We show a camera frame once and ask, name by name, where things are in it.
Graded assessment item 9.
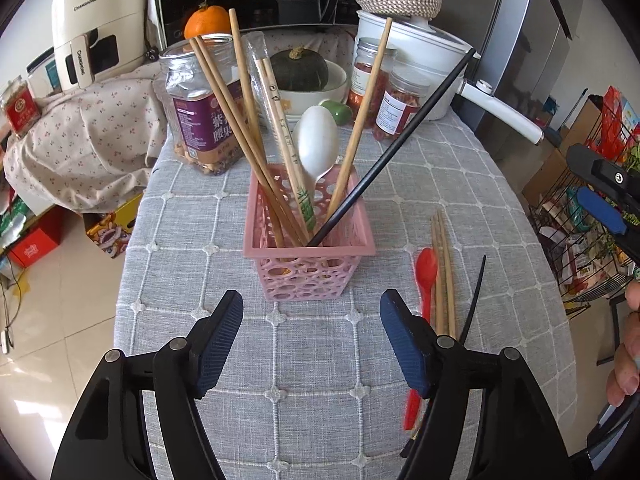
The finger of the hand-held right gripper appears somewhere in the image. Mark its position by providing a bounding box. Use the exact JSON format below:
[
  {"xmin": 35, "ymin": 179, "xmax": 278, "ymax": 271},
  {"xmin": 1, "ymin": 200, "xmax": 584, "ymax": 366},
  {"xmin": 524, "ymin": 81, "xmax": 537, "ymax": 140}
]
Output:
[{"xmin": 566, "ymin": 143, "xmax": 640, "ymax": 237}]

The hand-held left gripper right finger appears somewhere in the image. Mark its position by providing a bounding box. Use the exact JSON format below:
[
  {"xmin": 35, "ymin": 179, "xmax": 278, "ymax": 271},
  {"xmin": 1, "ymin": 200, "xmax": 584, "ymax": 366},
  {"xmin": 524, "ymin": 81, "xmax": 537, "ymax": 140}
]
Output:
[{"xmin": 379, "ymin": 289, "xmax": 571, "ymax": 480}]

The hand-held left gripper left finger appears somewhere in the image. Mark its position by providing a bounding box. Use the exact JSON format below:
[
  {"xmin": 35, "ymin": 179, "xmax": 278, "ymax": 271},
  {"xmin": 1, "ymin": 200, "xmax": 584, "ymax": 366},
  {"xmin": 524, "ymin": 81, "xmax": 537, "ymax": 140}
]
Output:
[{"xmin": 50, "ymin": 290, "xmax": 245, "ymax": 480}]

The plain wooden chopstick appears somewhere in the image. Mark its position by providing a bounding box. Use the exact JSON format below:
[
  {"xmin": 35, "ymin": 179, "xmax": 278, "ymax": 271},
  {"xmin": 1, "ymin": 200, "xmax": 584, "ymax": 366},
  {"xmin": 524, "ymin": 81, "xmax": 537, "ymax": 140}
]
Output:
[
  {"xmin": 229, "ymin": 8, "xmax": 281, "ymax": 201},
  {"xmin": 430, "ymin": 212, "xmax": 446, "ymax": 338},
  {"xmin": 197, "ymin": 36, "xmax": 308, "ymax": 247},
  {"xmin": 437, "ymin": 208, "xmax": 457, "ymax": 340},
  {"xmin": 325, "ymin": 17, "xmax": 393, "ymax": 216},
  {"xmin": 189, "ymin": 36, "xmax": 286, "ymax": 250}
]

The red plastic spoon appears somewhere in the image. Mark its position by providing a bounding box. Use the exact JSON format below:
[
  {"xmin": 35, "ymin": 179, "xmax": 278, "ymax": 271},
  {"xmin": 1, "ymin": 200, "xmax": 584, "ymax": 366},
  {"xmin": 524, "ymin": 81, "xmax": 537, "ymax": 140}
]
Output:
[{"xmin": 402, "ymin": 247, "xmax": 440, "ymax": 431}]

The black chopstick with gold band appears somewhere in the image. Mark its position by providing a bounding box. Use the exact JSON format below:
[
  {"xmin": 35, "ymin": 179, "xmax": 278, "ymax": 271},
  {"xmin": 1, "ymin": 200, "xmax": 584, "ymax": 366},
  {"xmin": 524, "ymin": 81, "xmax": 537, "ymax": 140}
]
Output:
[
  {"xmin": 305, "ymin": 47, "xmax": 477, "ymax": 248},
  {"xmin": 400, "ymin": 255, "xmax": 487, "ymax": 458}
]

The pink perforated utensil holder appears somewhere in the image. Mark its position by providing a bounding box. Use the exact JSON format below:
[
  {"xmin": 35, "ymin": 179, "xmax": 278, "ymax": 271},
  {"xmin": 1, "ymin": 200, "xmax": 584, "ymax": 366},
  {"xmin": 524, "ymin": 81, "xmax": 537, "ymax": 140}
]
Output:
[{"xmin": 242, "ymin": 162, "xmax": 377, "ymax": 303}]

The white plastic spoon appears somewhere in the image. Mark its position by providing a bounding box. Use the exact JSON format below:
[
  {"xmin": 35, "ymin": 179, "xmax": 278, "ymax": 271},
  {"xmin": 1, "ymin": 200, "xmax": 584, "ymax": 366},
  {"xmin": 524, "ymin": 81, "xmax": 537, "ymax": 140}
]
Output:
[{"xmin": 292, "ymin": 105, "xmax": 338, "ymax": 201}]

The bamboo-printed wooden chopstick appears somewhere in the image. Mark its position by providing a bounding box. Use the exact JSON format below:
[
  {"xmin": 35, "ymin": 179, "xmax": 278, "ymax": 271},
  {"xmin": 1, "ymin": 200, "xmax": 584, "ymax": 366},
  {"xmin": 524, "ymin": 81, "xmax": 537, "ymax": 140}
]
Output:
[
  {"xmin": 262, "ymin": 58, "xmax": 318, "ymax": 233},
  {"xmin": 254, "ymin": 59, "xmax": 313, "ymax": 236}
]

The person's right hand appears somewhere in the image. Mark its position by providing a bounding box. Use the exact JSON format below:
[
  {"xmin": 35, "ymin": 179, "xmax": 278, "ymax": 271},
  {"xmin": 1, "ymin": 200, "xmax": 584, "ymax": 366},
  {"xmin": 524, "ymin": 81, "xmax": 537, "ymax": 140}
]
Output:
[{"xmin": 606, "ymin": 280, "xmax": 640, "ymax": 408}]

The green leafy vegetable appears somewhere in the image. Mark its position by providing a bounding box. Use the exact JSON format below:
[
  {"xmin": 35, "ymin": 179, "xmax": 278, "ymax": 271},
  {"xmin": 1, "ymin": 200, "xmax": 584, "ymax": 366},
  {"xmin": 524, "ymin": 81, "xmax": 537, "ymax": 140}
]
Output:
[{"xmin": 620, "ymin": 140, "xmax": 640, "ymax": 173}]

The brown cardboard box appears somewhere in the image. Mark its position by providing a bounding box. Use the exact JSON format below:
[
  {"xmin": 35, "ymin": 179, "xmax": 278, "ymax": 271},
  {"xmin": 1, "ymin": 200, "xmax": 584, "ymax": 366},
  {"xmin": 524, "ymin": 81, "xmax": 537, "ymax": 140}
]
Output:
[{"xmin": 522, "ymin": 97, "xmax": 606, "ymax": 206}]

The grey checked tablecloth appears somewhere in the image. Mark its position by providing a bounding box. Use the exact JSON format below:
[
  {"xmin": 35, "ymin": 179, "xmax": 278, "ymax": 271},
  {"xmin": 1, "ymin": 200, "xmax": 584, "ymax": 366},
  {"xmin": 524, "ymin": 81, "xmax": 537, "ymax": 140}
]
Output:
[{"xmin": 114, "ymin": 107, "xmax": 571, "ymax": 480}]

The red snack packet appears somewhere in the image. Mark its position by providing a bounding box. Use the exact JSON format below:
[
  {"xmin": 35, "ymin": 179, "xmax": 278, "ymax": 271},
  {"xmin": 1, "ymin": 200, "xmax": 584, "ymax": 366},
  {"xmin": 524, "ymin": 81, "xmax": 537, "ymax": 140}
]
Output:
[{"xmin": 597, "ymin": 85, "xmax": 640, "ymax": 141}]

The yellow printed box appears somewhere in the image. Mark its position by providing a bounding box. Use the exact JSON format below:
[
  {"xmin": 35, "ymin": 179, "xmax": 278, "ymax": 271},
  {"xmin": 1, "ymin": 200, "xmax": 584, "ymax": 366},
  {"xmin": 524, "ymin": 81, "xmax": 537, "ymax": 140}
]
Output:
[{"xmin": 85, "ymin": 192, "xmax": 143, "ymax": 258}]

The grey refrigerator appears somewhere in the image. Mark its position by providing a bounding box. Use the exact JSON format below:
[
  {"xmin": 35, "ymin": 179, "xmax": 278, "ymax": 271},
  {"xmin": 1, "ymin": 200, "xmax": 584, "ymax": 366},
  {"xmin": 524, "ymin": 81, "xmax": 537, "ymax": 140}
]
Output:
[{"xmin": 440, "ymin": 0, "xmax": 573, "ymax": 161}]

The red gift box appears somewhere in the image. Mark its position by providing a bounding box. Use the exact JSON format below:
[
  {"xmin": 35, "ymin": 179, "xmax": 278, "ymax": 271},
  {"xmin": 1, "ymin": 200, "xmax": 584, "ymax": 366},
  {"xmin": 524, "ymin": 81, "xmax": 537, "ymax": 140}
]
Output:
[{"xmin": 7, "ymin": 207, "xmax": 65, "ymax": 268}]

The clear nut jar purple label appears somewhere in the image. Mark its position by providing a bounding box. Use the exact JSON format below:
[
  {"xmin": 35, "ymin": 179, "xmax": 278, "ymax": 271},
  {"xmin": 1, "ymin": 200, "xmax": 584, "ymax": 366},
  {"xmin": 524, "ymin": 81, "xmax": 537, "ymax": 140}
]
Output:
[{"xmin": 152, "ymin": 35, "xmax": 266, "ymax": 177}]

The clear jar of red snacks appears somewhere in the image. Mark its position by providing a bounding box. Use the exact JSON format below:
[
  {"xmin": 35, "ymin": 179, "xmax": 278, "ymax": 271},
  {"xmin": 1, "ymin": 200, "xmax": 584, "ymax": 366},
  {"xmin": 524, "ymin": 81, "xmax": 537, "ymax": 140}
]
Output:
[
  {"xmin": 372, "ymin": 69, "xmax": 433, "ymax": 142},
  {"xmin": 348, "ymin": 37, "xmax": 398, "ymax": 128}
]

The white dotted cloth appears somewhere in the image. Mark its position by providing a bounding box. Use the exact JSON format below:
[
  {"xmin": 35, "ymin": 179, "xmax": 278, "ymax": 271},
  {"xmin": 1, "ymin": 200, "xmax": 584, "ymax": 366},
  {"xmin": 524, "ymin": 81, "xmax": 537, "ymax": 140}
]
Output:
[{"xmin": 5, "ymin": 25, "xmax": 361, "ymax": 216}]

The white electric cooking pot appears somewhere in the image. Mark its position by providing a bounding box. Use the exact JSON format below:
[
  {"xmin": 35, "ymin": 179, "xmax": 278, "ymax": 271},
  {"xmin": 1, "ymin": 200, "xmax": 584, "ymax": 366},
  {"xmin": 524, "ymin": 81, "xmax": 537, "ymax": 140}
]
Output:
[{"xmin": 356, "ymin": 9, "xmax": 545, "ymax": 145}]

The small green fruit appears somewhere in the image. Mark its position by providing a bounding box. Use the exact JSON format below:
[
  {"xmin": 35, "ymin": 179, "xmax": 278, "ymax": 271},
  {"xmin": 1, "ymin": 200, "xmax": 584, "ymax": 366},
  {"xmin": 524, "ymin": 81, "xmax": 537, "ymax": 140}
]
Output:
[{"xmin": 320, "ymin": 100, "xmax": 351, "ymax": 126}]

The glass pot lid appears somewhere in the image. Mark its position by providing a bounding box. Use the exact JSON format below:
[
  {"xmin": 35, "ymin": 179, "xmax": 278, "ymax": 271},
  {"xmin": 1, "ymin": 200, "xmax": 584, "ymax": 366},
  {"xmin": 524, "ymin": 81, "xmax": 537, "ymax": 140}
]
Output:
[{"xmin": 390, "ymin": 14, "xmax": 468, "ymax": 48}]

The white ceramic bowl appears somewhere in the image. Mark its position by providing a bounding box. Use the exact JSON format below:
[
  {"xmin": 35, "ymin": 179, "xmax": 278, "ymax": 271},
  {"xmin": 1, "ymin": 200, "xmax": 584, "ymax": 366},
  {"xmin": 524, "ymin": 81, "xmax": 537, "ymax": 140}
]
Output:
[{"xmin": 272, "ymin": 60, "xmax": 348, "ymax": 116}]

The dark green pumpkin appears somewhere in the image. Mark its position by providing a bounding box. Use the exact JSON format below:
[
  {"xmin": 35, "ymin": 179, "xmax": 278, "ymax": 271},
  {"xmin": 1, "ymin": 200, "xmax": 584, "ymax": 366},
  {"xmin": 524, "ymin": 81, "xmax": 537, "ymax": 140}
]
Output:
[{"xmin": 270, "ymin": 46, "xmax": 330, "ymax": 92}]

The small red-label jar left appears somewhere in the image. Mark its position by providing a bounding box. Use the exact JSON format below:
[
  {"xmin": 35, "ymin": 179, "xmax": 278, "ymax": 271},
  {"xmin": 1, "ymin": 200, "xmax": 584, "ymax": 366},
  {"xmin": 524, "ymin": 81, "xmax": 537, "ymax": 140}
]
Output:
[{"xmin": 0, "ymin": 76, "xmax": 41, "ymax": 136}]

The orange with stem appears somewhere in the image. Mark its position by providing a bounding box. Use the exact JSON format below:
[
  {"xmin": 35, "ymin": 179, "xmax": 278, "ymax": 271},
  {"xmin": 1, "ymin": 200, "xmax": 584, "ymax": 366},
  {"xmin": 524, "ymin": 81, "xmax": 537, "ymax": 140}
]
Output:
[{"xmin": 184, "ymin": 0, "xmax": 233, "ymax": 41}]

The white storage box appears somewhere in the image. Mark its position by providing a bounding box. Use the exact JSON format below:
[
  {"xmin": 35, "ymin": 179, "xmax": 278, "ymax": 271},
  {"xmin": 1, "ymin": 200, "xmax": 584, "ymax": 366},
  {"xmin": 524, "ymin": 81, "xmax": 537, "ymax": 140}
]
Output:
[{"xmin": 26, "ymin": 46, "xmax": 63, "ymax": 95}]

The cream air fryer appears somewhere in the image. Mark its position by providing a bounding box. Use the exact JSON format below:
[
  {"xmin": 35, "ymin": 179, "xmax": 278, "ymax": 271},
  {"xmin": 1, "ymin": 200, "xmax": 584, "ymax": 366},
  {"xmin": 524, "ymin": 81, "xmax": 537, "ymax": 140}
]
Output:
[{"xmin": 51, "ymin": 0, "xmax": 151, "ymax": 86}]

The black wire storage rack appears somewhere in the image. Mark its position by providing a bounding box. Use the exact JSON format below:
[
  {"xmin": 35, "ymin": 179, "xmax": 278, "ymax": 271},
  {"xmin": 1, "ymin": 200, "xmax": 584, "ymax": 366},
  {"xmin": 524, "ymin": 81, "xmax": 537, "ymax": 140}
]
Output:
[{"xmin": 530, "ymin": 87, "xmax": 640, "ymax": 311}]

